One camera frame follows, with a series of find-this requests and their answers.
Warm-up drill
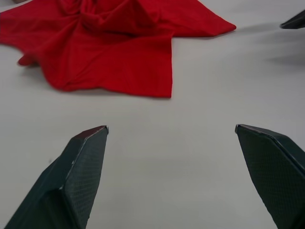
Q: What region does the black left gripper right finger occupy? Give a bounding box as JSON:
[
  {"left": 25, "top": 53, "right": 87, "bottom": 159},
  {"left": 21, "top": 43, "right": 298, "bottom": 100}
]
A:
[{"left": 234, "top": 124, "right": 305, "bottom": 229}]

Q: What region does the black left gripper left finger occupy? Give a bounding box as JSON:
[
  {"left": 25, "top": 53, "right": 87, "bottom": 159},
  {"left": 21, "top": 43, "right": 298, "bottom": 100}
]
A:
[{"left": 4, "top": 125, "right": 110, "bottom": 229}]

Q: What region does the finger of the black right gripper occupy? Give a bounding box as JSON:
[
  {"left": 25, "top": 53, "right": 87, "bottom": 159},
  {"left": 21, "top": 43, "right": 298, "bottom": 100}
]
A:
[{"left": 280, "top": 9, "right": 305, "bottom": 30}]

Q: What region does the red t-shirt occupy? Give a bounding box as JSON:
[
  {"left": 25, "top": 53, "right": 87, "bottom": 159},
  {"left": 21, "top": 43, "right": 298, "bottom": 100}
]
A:
[{"left": 0, "top": 0, "right": 237, "bottom": 99}]

